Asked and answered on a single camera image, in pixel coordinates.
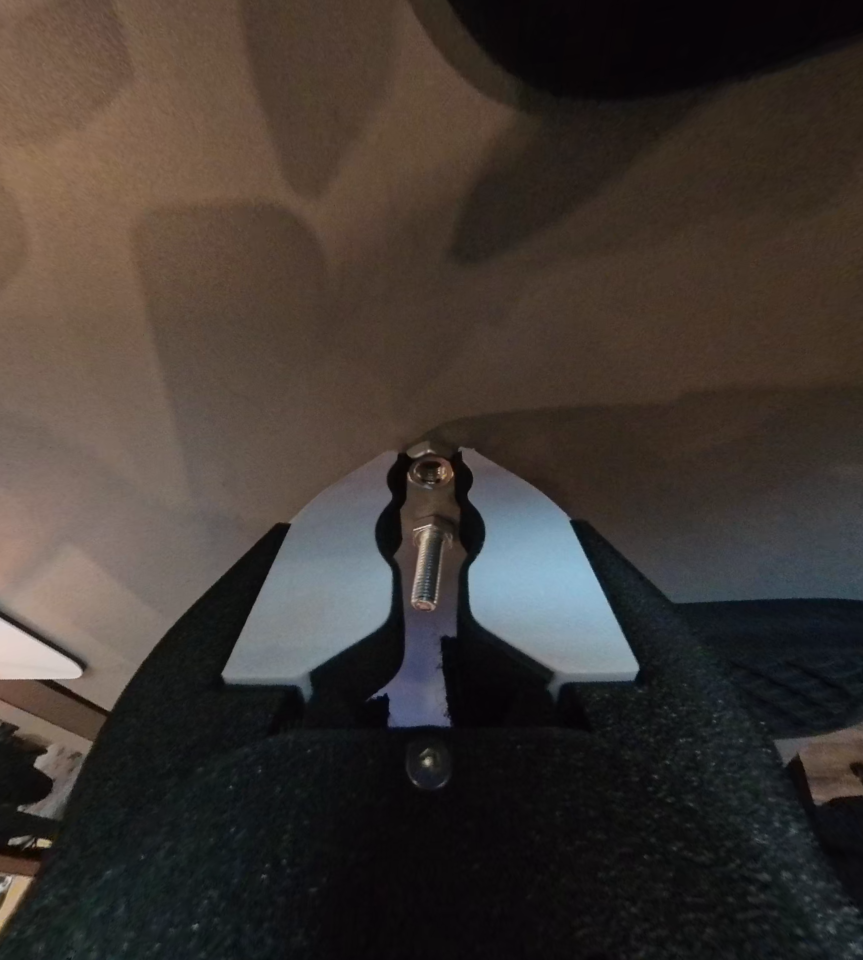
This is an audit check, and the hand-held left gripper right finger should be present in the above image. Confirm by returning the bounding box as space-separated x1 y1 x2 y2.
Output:
454 447 643 687

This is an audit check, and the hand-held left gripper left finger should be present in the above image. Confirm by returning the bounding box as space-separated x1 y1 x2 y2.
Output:
221 450 410 689

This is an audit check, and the silver hex bolt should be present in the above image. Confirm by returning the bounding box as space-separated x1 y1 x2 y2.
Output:
403 441 455 615

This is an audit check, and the black ribbed pad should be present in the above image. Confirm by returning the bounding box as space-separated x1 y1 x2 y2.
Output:
671 597 863 744

